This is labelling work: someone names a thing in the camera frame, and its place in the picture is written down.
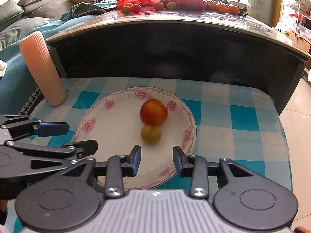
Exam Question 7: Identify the small yellow-green fruit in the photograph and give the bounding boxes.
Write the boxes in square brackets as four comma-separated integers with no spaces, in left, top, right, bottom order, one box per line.
[141,125,162,144]

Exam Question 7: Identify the large red-orange tomato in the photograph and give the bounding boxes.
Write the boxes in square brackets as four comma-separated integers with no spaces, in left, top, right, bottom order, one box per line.
[140,99,168,126]

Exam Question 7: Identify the teal houndstooth-trimmed blanket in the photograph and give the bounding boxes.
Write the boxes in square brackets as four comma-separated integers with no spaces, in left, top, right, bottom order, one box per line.
[1,18,81,114]

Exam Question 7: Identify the white floral plate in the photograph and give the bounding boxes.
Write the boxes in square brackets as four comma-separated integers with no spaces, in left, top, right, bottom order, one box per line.
[74,87,196,189]

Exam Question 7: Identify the pink ribbed cylinder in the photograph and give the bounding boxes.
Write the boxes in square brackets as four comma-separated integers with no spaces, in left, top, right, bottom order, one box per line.
[19,31,66,107]

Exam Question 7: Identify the white cloth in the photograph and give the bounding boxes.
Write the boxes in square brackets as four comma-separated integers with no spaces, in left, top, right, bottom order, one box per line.
[0,60,7,78]

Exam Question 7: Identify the blue checkered tablecloth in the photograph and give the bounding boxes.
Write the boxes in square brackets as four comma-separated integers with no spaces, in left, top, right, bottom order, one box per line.
[7,77,294,233]

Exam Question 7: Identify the grey sofa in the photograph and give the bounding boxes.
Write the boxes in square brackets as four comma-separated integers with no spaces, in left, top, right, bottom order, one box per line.
[1,0,73,50]

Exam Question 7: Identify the dark coffee table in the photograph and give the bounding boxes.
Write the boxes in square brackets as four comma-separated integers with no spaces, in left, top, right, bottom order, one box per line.
[46,7,310,113]

